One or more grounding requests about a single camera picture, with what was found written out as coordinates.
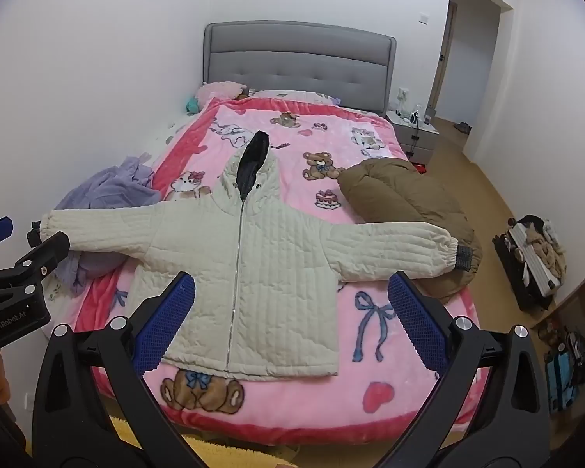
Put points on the white light switch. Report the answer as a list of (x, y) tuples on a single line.
[(424, 17)]

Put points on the white floral pillow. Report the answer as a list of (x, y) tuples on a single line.
[(292, 94)]

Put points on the shoes under desk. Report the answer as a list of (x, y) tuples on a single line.
[(548, 334)]

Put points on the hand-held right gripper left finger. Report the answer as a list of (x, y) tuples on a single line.
[(168, 317)]

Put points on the grey nightstand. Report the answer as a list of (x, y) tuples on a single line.
[(417, 139)]

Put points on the yellow rug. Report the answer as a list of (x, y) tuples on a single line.
[(209, 448)]

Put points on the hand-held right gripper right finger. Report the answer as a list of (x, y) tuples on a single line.
[(414, 317)]

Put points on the small black white appliance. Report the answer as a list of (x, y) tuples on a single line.
[(413, 118)]

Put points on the pair of dark shoes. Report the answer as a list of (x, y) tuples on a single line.
[(463, 127)]

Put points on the blue suitcase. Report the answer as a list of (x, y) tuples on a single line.
[(560, 385)]

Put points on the purple fleece garment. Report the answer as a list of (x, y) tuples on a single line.
[(112, 185)]

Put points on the teal plush toy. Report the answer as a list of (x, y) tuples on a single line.
[(193, 104)]

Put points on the grey upholstered bed headboard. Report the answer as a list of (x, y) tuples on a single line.
[(297, 58)]

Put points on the pink printed blanket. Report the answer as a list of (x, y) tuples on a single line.
[(399, 380)]

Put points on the wooden door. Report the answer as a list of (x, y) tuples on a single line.
[(443, 58)]

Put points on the open black suitcase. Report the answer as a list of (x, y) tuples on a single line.
[(514, 273)]

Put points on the brown puffer jacket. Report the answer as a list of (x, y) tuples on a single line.
[(395, 195)]

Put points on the person's left forearm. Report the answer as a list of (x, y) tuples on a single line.
[(0, 434)]

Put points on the beige fuzzy garment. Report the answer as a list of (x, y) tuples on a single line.
[(546, 251)]

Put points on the black bag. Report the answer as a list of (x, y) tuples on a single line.
[(580, 356)]

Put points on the cream quilted hooded jacket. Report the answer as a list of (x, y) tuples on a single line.
[(273, 278)]

